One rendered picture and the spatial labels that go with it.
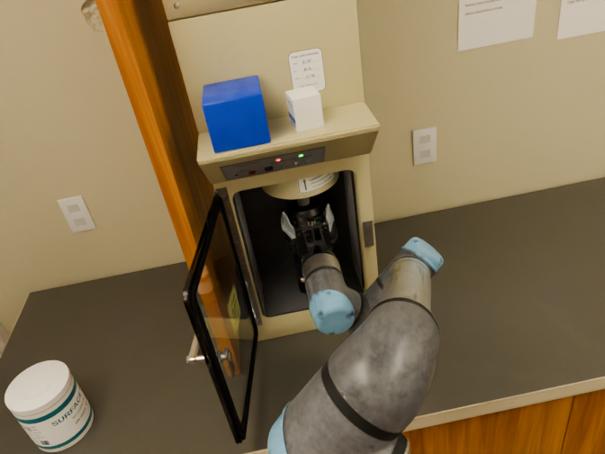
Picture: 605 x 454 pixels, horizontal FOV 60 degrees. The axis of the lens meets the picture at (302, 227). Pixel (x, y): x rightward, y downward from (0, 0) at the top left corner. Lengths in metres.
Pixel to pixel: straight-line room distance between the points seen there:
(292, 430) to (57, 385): 0.70
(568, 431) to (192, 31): 1.20
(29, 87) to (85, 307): 0.62
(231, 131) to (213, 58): 0.14
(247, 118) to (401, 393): 0.51
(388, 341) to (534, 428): 0.83
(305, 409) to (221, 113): 0.49
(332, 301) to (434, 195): 0.87
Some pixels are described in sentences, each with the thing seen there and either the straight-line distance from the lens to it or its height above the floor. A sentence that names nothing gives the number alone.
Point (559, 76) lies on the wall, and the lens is 1.71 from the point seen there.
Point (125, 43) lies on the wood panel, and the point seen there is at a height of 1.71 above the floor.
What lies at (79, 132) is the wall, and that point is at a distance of 1.53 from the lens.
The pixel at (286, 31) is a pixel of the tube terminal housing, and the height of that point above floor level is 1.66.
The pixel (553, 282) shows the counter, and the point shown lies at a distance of 1.47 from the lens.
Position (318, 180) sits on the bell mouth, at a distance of 1.11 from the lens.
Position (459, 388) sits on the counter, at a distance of 1.20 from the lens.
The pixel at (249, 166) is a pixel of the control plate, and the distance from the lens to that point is 0.96.
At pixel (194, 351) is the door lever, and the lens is 0.98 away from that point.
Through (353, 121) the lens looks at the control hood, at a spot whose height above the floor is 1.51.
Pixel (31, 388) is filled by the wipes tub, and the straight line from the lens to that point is 1.26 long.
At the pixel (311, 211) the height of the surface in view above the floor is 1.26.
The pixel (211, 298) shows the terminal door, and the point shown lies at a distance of 0.93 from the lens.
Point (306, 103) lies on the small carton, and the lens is 0.91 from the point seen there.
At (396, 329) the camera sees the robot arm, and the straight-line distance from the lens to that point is 0.61.
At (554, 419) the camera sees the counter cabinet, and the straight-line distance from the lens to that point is 1.39.
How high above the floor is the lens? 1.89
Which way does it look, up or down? 34 degrees down
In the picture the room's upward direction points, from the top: 10 degrees counter-clockwise
